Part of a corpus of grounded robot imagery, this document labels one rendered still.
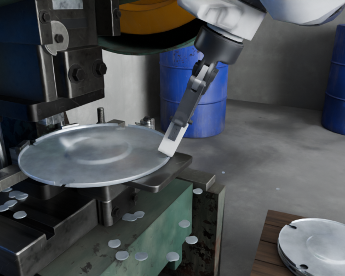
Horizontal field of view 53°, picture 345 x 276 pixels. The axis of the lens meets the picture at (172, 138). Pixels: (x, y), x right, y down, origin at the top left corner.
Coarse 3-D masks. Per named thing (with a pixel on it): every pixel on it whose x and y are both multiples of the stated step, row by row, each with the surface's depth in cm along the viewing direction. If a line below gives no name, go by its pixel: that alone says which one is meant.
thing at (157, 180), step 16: (176, 160) 63; (144, 176) 57; (160, 176) 57; (176, 176) 60; (80, 192) 66; (96, 192) 64; (112, 192) 64; (128, 192) 69; (112, 208) 65; (128, 208) 70; (112, 224) 66
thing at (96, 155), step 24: (48, 144) 70; (72, 144) 68; (96, 144) 68; (120, 144) 68; (144, 144) 70; (24, 168) 60; (48, 168) 60; (72, 168) 60; (96, 168) 60; (120, 168) 60; (144, 168) 60
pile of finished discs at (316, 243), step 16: (304, 224) 112; (320, 224) 112; (336, 224) 112; (288, 240) 104; (304, 240) 104; (320, 240) 103; (336, 240) 103; (288, 256) 98; (304, 256) 98; (320, 256) 97; (336, 256) 97; (304, 272) 92; (320, 272) 92; (336, 272) 92
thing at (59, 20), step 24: (48, 0) 56; (72, 0) 60; (72, 24) 61; (0, 48) 60; (24, 48) 57; (48, 48) 56; (72, 48) 61; (96, 48) 63; (0, 72) 62; (24, 72) 59; (48, 72) 58; (72, 72) 59; (96, 72) 64; (24, 96) 61; (48, 96) 59; (72, 96) 60
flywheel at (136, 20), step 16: (144, 0) 92; (160, 0) 90; (176, 0) 84; (128, 16) 92; (144, 16) 90; (160, 16) 88; (176, 16) 86; (192, 16) 84; (128, 32) 94; (144, 32) 92; (160, 32) 89
